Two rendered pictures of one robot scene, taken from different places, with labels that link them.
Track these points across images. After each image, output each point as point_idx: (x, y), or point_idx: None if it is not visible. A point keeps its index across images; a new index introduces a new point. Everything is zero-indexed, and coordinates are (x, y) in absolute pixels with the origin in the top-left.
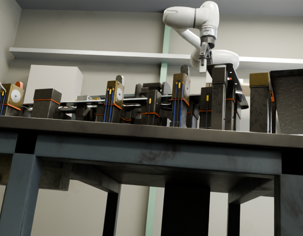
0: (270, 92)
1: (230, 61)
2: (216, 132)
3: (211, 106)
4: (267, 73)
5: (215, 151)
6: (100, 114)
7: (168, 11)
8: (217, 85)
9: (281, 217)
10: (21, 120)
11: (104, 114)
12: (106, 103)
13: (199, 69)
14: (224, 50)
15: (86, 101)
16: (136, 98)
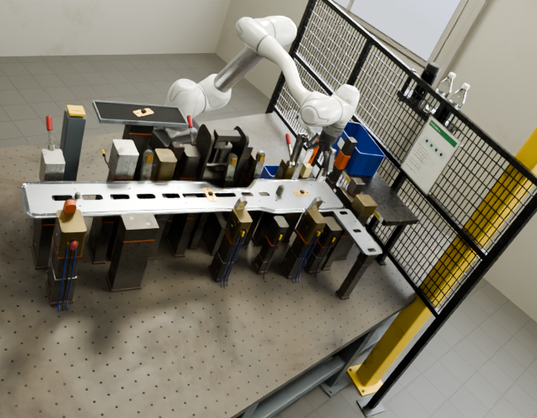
0: (359, 193)
1: (288, 43)
2: (370, 328)
3: (333, 244)
4: (376, 206)
5: None
6: (193, 218)
7: (319, 119)
8: (364, 266)
9: (366, 337)
10: (272, 391)
11: (228, 250)
12: (235, 245)
13: (318, 178)
14: (287, 27)
15: (181, 212)
16: (248, 208)
